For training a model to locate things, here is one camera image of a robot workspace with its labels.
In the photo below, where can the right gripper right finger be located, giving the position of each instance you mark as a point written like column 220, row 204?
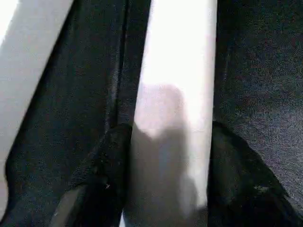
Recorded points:
column 241, row 189

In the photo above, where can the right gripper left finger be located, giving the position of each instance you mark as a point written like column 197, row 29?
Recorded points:
column 101, row 201

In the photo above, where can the white plastic table leg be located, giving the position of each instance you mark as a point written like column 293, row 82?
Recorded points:
column 175, row 71

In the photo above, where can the white plastic table top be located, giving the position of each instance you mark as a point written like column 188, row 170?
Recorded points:
column 21, row 71

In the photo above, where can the black mat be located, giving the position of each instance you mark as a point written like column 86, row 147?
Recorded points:
column 90, row 71

